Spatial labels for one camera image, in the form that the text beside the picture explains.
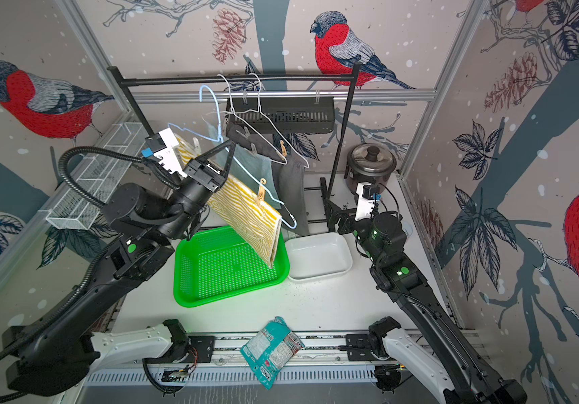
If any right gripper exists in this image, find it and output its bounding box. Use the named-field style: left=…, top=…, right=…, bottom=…
left=328, top=193, right=388, bottom=268

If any light blue wire hanger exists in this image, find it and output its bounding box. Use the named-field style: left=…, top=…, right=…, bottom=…
left=167, top=85, right=298, bottom=230

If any yellow striped towel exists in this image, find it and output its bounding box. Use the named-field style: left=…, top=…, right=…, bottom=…
left=174, top=135, right=284, bottom=269

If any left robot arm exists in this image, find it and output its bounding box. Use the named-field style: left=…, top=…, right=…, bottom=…
left=1, top=141, right=234, bottom=399

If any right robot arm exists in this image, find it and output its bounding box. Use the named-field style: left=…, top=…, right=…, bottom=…
left=325, top=202, right=528, bottom=403

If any black clothes rack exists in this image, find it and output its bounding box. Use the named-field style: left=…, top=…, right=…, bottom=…
left=107, top=62, right=362, bottom=224

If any light blue towel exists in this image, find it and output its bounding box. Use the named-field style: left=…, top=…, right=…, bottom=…
left=206, top=122, right=280, bottom=208

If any white plastic tray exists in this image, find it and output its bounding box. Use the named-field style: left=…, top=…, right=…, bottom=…
left=285, top=232, right=353, bottom=283

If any dark grey towel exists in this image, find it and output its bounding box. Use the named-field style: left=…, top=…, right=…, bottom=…
left=227, top=125, right=310, bottom=237

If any silver rice cooker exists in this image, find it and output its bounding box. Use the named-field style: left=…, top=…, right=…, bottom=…
left=344, top=143, right=397, bottom=195

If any orange clothespin on grey towel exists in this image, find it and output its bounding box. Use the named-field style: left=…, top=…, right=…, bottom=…
left=280, top=140, right=288, bottom=159

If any pink cup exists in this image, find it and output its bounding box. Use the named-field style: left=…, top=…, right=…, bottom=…
left=402, top=221, right=416, bottom=238

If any green plastic basket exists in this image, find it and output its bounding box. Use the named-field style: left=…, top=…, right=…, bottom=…
left=173, top=227, right=290, bottom=308

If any teal snack packet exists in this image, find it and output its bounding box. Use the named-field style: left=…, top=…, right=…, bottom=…
left=240, top=316, right=304, bottom=390

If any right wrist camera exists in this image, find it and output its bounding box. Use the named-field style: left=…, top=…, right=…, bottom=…
left=355, top=182, right=380, bottom=222

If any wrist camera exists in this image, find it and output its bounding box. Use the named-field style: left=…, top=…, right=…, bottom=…
left=355, top=182, right=380, bottom=222
left=141, top=128, right=187, bottom=178

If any black perforated wall basket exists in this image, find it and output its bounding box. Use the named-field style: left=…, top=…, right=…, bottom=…
left=234, top=97, right=335, bottom=134

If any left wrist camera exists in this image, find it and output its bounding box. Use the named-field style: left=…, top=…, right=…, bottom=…
left=141, top=128, right=187, bottom=178

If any white wire hanger rear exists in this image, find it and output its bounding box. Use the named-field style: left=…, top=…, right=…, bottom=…
left=238, top=71, right=311, bottom=168

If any white wire hanger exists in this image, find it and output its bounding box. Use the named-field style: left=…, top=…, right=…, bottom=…
left=238, top=71, right=311, bottom=168
left=218, top=74, right=288, bottom=165

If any white wire hanger front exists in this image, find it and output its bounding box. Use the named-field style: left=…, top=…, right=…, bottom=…
left=218, top=74, right=288, bottom=165

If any white wire mesh shelf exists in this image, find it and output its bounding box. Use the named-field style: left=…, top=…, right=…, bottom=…
left=43, top=122, right=146, bottom=230

